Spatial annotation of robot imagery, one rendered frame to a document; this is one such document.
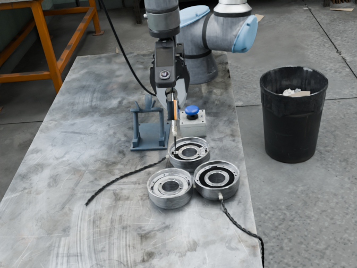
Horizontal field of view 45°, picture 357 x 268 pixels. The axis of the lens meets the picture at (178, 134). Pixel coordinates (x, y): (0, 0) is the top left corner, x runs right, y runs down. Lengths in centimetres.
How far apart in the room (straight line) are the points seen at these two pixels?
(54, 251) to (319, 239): 132
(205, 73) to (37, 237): 77
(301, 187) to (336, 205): 19
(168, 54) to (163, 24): 7
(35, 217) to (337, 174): 166
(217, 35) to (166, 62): 42
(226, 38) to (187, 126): 33
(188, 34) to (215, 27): 9
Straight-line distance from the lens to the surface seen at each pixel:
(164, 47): 101
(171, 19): 99
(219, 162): 105
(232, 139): 119
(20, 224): 107
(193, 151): 112
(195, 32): 141
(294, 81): 245
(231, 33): 136
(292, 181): 229
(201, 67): 146
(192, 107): 119
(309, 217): 211
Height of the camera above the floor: 148
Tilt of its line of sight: 34 degrees down
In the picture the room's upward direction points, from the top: 7 degrees counter-clockwise
